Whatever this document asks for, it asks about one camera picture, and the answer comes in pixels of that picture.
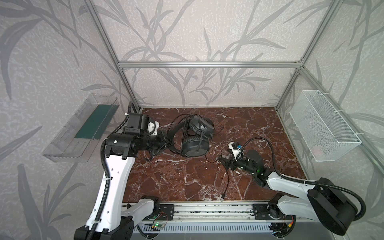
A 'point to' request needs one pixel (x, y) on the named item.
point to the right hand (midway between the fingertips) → (223, 149)
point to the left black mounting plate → (166, 212)
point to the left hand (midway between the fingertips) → (176, 137)
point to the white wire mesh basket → (326, 135)
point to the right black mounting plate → (263, 212)
